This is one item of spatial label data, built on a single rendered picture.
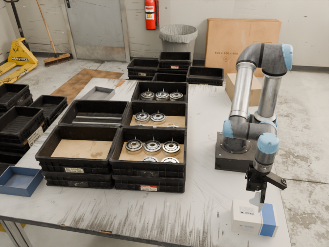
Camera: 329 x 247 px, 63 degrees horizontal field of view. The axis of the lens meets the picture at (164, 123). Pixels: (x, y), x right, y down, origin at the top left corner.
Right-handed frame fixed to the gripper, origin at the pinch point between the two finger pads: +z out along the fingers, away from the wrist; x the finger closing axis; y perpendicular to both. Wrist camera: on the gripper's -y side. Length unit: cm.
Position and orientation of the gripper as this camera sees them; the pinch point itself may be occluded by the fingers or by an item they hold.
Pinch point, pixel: (258, 199)
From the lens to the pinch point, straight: 133.9
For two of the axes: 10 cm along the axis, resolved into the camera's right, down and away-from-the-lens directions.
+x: -1.8, 5.8, -8.0
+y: -9.8, -0.8, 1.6
